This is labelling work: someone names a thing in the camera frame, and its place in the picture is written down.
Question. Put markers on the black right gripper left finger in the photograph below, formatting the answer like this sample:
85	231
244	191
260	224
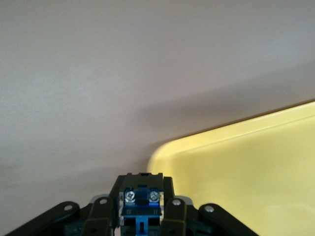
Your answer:
98	216

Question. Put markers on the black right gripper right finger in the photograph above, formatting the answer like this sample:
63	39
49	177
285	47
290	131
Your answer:
177	218

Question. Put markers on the yellow plastic tray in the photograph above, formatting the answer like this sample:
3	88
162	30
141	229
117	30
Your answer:
246	184

